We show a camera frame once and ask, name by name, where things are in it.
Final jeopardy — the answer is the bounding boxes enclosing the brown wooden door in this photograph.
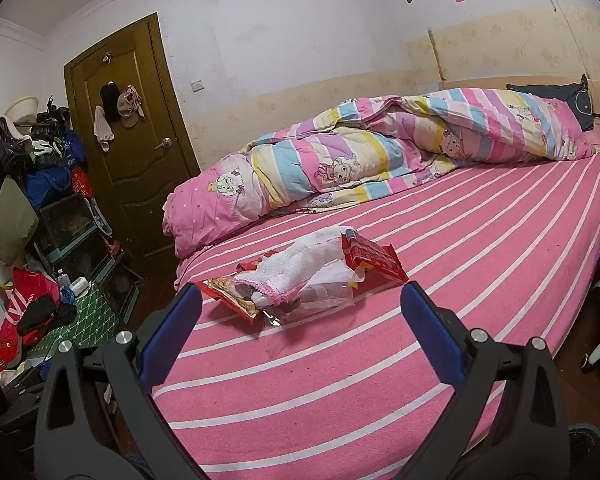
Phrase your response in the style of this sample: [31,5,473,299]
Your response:
[62,12,202,286]

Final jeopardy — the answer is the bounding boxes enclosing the pink striped bed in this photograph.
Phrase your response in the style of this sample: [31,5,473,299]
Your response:
[172,152,600,480]

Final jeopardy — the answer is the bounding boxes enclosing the small red bag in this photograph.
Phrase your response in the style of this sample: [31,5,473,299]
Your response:
[70,167,91,202]

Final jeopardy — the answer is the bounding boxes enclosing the dark blue pillow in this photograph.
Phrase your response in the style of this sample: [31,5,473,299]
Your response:
[505,74,596,132]

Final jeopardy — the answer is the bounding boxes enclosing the black hat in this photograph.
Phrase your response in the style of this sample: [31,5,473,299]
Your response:
[99,81,122,122]

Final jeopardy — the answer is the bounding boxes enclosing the black cloth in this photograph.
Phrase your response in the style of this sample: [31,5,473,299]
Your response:
[17,294,77,337]

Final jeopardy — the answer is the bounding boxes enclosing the printed pastel striped quilt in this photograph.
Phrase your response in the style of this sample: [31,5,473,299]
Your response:
[162,87,600,259]

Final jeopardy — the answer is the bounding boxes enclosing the white plastic basin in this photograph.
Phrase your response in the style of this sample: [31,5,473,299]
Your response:
[4,97,44,127]

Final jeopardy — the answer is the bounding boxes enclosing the red and orange snack packet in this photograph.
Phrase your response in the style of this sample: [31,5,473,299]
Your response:
[194,276,264,323]

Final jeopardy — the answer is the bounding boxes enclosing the white hanging cloth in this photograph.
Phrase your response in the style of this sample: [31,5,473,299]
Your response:
[93,105,115,154]

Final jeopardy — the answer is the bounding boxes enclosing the white knit sock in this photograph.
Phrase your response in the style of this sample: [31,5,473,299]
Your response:
[232,226,349,307]

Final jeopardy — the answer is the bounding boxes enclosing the green diamond pattern box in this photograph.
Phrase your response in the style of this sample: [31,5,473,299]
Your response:
[22,282,122,362]

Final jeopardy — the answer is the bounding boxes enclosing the olive green cushion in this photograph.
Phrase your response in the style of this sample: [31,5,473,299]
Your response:
[0,177,40,267]

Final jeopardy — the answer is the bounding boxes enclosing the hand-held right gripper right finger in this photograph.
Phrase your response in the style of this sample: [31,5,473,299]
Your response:
[400,281,571,480]

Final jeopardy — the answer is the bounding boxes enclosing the clear plastic bag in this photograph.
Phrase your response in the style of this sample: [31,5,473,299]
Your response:
[262,260,367,329]

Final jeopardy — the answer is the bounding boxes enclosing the red and white shopping bag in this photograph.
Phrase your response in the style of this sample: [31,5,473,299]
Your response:
[0,267,62,347]

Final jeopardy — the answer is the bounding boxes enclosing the red printed packet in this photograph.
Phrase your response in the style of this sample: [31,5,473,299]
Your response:
[341,228,410,284]

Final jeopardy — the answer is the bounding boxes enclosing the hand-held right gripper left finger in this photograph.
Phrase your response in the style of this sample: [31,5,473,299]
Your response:
[34,282,203,480]

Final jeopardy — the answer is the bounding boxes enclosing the dark shelf rack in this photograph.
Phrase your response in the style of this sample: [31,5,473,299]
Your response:
[32,192,115,282]

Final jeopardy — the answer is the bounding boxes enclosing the white wall cord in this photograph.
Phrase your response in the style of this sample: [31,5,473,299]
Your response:
[529,0,589,81]

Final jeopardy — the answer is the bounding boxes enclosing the grey bag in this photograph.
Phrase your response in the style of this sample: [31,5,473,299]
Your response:
[0,117,34,202]

